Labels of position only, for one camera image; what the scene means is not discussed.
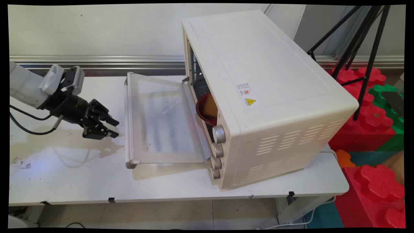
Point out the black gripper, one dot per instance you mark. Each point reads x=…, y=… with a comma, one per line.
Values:
x=72, y=110

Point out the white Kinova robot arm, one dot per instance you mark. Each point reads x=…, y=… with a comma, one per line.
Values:
x=24, y=85

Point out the glass oven door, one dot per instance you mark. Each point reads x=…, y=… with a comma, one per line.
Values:
x=161, y=121

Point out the red bowl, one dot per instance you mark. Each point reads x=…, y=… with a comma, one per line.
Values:
x=203, y=111

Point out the yellow bread piece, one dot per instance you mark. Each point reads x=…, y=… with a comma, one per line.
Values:
x=210, y=107

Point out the silver oven knob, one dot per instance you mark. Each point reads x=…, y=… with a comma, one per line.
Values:
x=217, y=150
x=215, y=173
x=219, y=133
x=216, y=163

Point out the white toaster oven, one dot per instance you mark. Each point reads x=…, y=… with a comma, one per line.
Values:
x=268, y=100

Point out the teal foam block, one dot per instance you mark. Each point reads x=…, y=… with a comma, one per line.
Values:
x=323, y=216

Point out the orange foam piece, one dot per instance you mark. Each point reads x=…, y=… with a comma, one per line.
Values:
x=344, y=158

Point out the green foam block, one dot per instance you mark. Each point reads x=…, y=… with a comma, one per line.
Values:
x=389, y=110

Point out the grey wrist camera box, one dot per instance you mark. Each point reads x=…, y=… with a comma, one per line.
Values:
x=71, y=79

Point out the aluminium wall rail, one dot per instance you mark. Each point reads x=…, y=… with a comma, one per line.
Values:
x=97, y=61

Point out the black camera tripod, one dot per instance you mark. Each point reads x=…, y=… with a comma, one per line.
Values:
x=359, y=48

